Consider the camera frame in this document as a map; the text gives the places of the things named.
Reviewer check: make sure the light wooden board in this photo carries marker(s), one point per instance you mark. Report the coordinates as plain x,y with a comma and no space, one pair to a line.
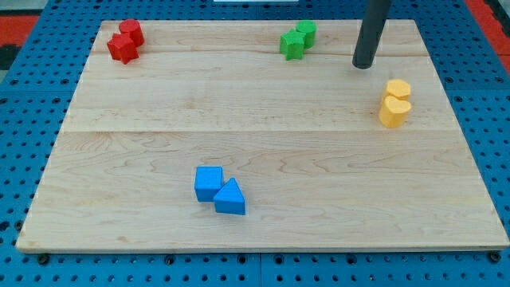
318,170

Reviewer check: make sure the blue cube block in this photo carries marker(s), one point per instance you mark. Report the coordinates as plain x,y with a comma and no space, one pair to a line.
208,182

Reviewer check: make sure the blue triangle block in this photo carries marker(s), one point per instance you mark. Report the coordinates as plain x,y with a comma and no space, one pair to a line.
229,199

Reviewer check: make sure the green star block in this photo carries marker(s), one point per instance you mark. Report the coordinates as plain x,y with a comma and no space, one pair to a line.
292,45

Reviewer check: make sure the green cylinder block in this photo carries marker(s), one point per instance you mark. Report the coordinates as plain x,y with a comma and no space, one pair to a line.
308,28

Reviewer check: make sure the yellow heart block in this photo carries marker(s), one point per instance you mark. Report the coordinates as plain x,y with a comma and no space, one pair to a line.
393,112

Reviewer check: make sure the yellow hexagon block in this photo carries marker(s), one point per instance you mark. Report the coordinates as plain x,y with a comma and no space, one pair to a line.
397,88

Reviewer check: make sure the red star block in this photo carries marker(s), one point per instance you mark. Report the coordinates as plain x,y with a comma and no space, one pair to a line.
122,48

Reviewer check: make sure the red cylinder block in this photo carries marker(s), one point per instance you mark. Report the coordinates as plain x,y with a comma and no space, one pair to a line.
132,29

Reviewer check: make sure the black cylindrical pointer rod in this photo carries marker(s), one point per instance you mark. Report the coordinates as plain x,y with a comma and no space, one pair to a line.
370,33

